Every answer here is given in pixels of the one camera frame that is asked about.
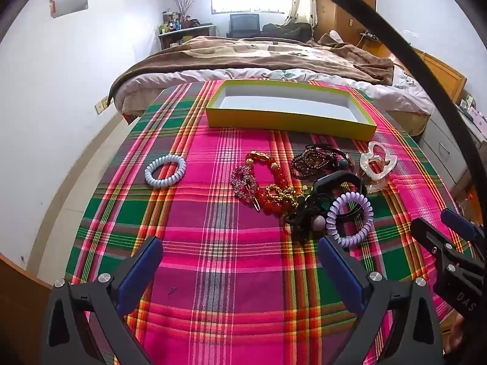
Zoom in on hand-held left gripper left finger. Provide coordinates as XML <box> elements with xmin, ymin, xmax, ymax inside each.
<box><xmin>42</xmin><ymin>236</ymin><xmax>164</xmax><ymax>365</ymax></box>

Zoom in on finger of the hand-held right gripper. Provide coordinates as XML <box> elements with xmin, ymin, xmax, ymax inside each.
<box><xmin>410</xmin><ymin>218</ymin><xmax>464</xmax><ymax>264</ymax></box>
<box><xmin>441</xmin><ymin>208</ymin><xmax>487</xmax><ymax>259</ymax></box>

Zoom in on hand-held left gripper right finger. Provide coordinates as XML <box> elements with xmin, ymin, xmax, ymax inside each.
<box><xmin>317</xmin><ymin>236</ymin><xmax>444</xmax><ymax>365</ymax></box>

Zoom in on purple spiral hair tie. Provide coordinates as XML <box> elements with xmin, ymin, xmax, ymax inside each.
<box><xmin>327</xmin><ymin>192</ymin><xmax>374</xmax><ymax>247</ymax></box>

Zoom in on black hair tie pink bead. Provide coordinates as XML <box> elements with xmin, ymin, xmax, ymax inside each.
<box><xmin>283</xmin><ymin>194</ymin><xmax>331</xmax><ymax>242</ymax></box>

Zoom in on black fitness band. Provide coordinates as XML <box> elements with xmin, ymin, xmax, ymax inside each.
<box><xmin>311</xmin><ymin>171</ymin><xmax>368</xmax><ymax>222</ymax></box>

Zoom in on light blue spiral hair tie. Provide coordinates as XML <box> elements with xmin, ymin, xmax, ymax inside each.
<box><xmin>144</xmin><ymin>155</ymin><xmax>188</xmax><ymax>189</ymax></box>

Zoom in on white claw hair clip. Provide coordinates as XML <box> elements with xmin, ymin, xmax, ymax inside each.
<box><xmin>359</xmin><ymin>141</ymin><xmax>398</xmax><ymax>194</ymax></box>

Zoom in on rhinestone hair clip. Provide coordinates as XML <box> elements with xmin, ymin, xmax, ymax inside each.
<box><xmin>230</xmin><ymin>164</ymin><xmax>263</xmax><ymax>210</ymax></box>

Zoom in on yellow shallow box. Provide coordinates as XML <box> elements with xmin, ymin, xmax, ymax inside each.
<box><xmin>205</xmin><ymin>80</ymin><xmax>378</xmax><ymax>142</ymax></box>

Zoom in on person's right hand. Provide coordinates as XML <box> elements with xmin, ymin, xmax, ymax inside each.
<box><xmin>441</xmin><ymin>314</ymin><xmax>468</xmax><ymax>356</ymax></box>

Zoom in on grey drawer cabinet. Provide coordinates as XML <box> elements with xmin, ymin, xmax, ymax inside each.
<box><xmin>416</xmin><ymin>103</ymin><xmax>487</xmax><ymax>194</ymax></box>

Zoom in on plaid tablecloth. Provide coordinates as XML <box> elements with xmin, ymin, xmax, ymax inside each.
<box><xmin>65</xmin><ymin>79</ymin><xmax>476</xmax><ymax>365</ymax></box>

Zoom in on yellow mattress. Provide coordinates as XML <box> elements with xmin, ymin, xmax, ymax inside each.
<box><xmin>388</xmin><ymin>109</ymin><xmax>432</xmax><ymax>137</ymax></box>

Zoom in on wooden board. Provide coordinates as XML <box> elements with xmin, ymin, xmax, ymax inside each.
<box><xmin>0</xmin><ymin>255</ymin><xmax>52</xmax><ymax>365</ymax></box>

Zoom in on bed with brown blanket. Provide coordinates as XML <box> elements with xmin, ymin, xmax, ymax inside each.
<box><xmin>114</xmin><ymin>30</ymin><xmax>434</xmax><ymax>116</ymax></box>

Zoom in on wooden headboard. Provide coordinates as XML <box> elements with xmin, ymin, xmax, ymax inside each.
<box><xmin>413</xmin><ymin>47</ymin><xmax>468</xmax><ymax>103</ymax></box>

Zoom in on brown blanket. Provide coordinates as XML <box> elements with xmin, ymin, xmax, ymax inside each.
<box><xmin>107</xmin><ymin>35</ymin><xmax>395</xmax><ymax>105</ymax></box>

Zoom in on wooden dresser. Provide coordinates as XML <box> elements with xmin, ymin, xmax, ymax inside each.
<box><xmin>158</xmin><ymin>24</ymin><xmax>217</xmax><ymax>50</ymax></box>

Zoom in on dark cloth pile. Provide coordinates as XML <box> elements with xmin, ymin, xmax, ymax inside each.
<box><xmin>262</xmin><ymin>23</ymin><xmax>313</xmax><ymax>41</ymax></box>

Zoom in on wooden wardrobe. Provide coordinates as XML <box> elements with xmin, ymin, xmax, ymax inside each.
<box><xmin>314</xmin><ymin>0</ymin><xmax>377</xmax><ymax>33</ymax></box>

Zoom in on group of bottles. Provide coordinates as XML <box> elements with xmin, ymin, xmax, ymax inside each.
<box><xmin>159</xmin><ymin>9</ymin><xmax>200</xmax><ymax>33</ymax></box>

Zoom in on spotted curtain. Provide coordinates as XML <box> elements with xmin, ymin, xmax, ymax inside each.
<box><xmin>283</xmin><ymin>0</ymin><xmax>318</xmax><ymax>27</ymax></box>

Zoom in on black chair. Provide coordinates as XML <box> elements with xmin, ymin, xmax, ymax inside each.
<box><xmin>229</xmin><ymin>13</ymin><xmax>261</xmax><ymax>39</ymax></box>

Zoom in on dry branches in vase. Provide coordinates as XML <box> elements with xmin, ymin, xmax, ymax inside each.
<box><xmin>172</xmin><ymin>0</ymin><xmax>206</xmax><ymax>23</ymax></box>

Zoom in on dark bead bracelet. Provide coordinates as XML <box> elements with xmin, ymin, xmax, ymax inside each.
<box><xmin>292</xmin><ymin>148</ymin><xmax>331</xmax><ymax>179</ymax></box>

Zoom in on red and gold bead bracelet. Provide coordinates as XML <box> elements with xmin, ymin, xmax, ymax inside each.
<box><xmin>245</xmin><ymin>151</ymin><xmax>303</xmax><ymax>214</ymax></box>

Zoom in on black cord with round pendant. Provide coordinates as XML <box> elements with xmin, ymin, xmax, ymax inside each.
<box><xmin>304</xmin><ymin>142</ymin><xmax>356</xmax><ymax>169</ymax></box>

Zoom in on black cable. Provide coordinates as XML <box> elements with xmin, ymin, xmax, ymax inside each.
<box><xmin>283</xmin><ymin>0</ymin><xmax>487</xmax><ymax>198</ymax></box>

